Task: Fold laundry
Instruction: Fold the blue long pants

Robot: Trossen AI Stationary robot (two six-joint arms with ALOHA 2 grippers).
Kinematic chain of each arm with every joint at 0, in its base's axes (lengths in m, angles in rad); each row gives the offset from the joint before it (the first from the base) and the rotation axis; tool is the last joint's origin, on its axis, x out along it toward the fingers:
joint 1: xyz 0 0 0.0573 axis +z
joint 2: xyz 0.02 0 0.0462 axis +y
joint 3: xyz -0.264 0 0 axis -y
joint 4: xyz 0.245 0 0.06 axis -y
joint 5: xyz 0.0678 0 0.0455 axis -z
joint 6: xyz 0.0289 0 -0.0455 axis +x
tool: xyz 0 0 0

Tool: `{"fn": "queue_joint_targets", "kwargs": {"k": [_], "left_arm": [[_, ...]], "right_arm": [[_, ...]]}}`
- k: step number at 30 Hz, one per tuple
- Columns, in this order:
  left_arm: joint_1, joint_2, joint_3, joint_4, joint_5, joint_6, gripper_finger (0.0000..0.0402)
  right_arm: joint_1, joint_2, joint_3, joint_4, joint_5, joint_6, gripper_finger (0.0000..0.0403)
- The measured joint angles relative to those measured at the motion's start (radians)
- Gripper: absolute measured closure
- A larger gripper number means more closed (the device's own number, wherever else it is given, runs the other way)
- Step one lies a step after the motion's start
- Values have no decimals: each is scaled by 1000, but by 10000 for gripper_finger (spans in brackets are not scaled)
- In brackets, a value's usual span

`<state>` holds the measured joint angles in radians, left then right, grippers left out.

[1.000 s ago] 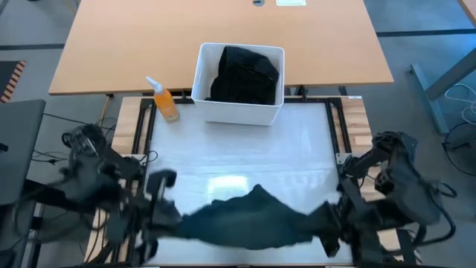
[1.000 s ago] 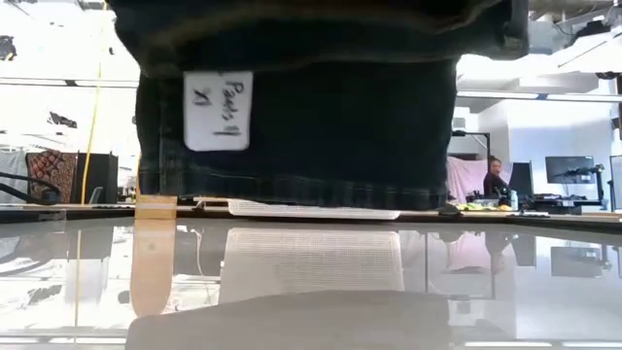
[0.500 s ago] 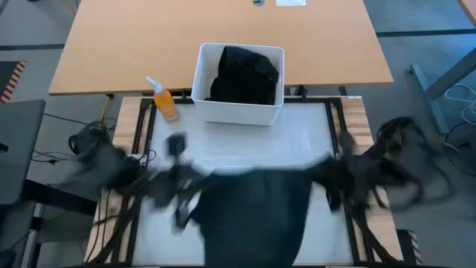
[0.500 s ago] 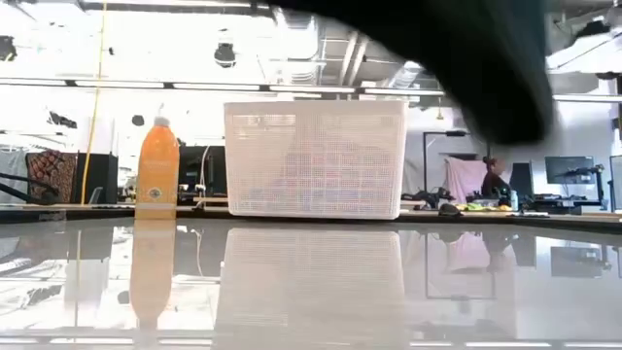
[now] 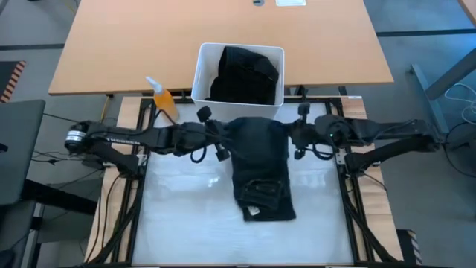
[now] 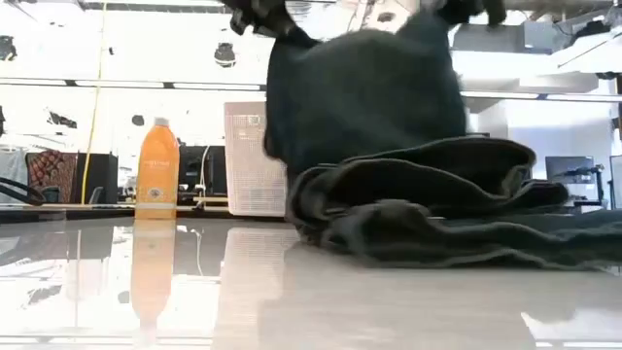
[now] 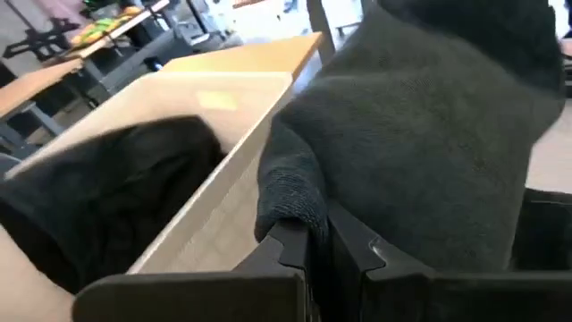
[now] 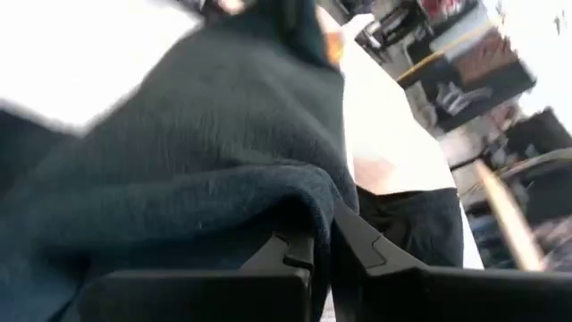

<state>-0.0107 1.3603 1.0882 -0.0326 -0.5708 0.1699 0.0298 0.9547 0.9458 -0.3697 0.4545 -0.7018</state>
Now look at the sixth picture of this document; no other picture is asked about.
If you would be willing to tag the dark navy garment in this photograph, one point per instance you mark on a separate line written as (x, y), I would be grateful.
(364, 97)

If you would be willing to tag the black chair armrest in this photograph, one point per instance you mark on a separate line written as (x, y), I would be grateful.
(19, 192)

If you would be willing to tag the black cabinet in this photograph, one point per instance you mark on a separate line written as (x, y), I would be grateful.
(99, 177)

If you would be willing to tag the black computer monitor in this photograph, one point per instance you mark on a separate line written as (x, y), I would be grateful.
(568, 167)

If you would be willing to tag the white perforated laundry basket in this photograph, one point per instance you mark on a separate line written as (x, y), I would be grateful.
(252, 165)

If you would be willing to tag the black equipment box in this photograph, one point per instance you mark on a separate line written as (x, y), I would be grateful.
(189, 170)

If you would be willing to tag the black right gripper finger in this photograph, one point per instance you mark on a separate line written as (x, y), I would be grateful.
(471, 10)

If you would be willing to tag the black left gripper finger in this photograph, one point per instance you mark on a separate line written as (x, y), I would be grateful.
(262, 17)

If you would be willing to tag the orange spray bottle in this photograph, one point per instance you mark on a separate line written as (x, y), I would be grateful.
(158, 170)

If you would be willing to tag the red patterned cloth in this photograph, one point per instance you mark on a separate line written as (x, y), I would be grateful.
(51, 172)

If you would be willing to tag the light wooden desk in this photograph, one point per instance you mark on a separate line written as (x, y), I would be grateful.
(63, 206)

